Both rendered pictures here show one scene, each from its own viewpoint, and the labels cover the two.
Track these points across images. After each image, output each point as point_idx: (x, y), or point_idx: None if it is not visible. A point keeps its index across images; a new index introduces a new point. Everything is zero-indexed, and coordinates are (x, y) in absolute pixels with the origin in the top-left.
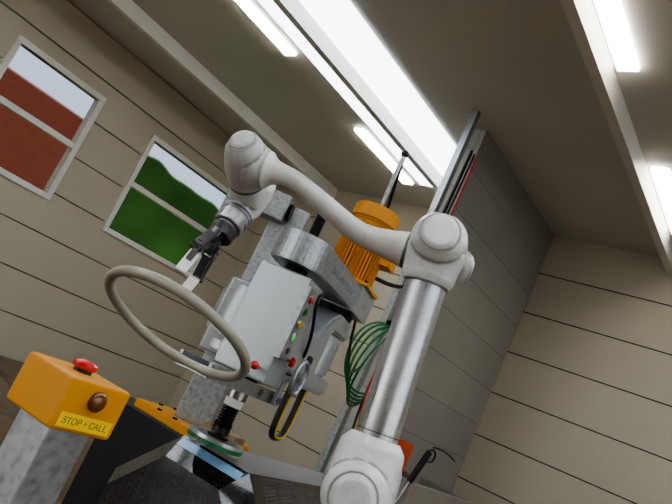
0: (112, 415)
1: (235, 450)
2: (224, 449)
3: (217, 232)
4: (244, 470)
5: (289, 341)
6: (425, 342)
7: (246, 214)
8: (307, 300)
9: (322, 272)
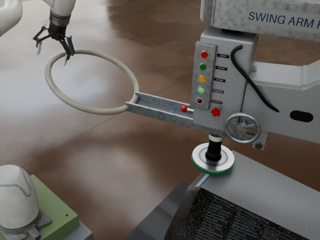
0: None
1: (200, 167)
2: (193, 164)
3: (41, 29)
4: (203, 184)
5: (197, 93)
6: None
7: (50, 12)
8: (197, 56)
9: (221, 24)
